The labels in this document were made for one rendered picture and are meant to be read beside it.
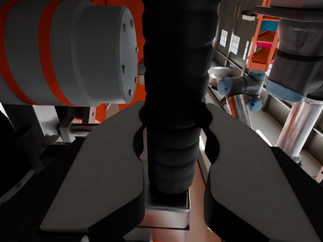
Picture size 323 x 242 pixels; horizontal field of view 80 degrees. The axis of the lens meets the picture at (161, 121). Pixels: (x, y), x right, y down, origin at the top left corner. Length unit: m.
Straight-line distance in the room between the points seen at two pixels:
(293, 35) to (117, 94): 0.50
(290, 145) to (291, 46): 0.41
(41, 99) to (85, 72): 0.08
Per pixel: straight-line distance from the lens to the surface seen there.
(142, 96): 0.73
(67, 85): 0.26
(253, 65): 5.77
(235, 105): 0.90
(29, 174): 0.50
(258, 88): 1.00
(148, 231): 0.18
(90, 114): 0.54
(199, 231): 6.56
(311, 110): 0.83
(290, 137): 0.89
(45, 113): 0.38
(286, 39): 0.65
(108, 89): 0.25
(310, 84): 0.70
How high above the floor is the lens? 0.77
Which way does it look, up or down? 33 degrees up
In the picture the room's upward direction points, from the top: 179 degrees counter-clockwise
